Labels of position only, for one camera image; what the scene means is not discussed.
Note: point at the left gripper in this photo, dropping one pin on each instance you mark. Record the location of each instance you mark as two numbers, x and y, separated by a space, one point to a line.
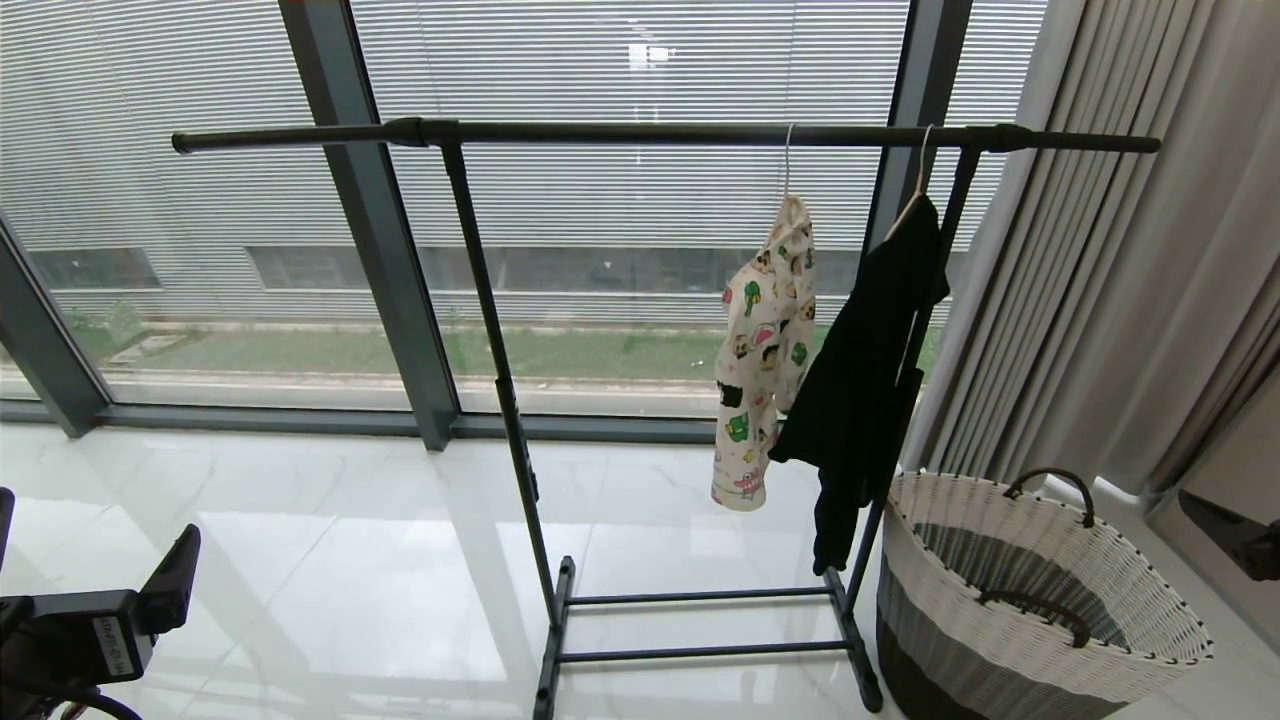
60 640

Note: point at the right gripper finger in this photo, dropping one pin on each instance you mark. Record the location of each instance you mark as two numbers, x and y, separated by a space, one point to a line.
1240 545

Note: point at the black garment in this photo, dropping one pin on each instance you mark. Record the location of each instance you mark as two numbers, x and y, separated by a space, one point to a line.
860 380

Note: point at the pink clothes hanger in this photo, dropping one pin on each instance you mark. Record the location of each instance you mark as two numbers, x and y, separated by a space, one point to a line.
787 160
918 180

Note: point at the cream printed garment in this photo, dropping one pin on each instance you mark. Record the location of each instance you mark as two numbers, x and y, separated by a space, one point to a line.
760 360

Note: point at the white laundry basket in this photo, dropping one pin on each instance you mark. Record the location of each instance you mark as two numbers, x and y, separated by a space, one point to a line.
1000 660

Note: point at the black clothes rack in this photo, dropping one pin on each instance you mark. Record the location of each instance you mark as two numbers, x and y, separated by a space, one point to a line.
600 132

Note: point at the beige curtain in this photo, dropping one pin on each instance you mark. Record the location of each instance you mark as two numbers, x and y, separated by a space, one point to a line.
1120 250

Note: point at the window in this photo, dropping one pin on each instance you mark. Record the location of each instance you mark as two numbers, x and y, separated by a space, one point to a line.
620 70

